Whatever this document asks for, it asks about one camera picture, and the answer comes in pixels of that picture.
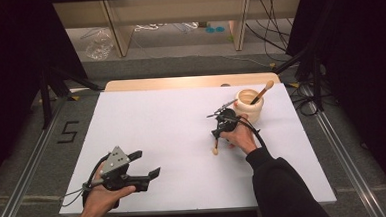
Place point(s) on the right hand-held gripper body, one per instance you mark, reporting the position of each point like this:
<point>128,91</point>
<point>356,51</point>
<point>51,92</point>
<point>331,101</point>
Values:
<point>227,120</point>

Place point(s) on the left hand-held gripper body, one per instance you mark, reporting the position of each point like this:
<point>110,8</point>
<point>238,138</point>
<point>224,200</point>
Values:
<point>117,169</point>

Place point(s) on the short black makeup brush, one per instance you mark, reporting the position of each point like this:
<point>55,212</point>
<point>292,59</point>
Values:
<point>215,150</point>

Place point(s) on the cream ribbed brush holder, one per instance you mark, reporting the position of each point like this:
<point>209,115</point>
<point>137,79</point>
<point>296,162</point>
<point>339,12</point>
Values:
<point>254,113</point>

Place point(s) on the long black makeup brush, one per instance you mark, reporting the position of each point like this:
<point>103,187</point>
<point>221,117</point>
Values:
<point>262,93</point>

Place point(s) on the person's right hand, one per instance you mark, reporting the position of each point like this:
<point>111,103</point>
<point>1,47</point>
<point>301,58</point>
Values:
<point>244,137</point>

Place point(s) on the person's left hand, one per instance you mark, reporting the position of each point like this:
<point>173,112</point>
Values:
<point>100,201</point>

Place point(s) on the blue round disc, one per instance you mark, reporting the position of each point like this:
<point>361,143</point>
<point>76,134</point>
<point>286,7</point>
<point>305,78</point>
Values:
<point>220,29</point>
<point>210,29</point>

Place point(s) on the black metal stand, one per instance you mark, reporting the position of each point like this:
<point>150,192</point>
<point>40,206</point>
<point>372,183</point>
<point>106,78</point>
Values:
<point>312,68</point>
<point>48,92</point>

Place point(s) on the small green box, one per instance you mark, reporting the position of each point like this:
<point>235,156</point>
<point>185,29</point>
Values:
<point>203,24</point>

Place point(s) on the clear plastic bag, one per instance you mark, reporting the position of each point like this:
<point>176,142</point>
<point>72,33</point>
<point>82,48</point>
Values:
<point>99,45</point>

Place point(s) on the wooden shelf unit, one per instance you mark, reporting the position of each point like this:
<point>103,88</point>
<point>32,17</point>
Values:
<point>175,9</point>

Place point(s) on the black curtain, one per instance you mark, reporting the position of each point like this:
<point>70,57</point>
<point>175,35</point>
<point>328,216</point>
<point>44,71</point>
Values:
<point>361,46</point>
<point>15,64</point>

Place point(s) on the metal floor rail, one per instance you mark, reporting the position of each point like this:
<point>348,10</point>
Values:
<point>24,177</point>
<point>344,160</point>

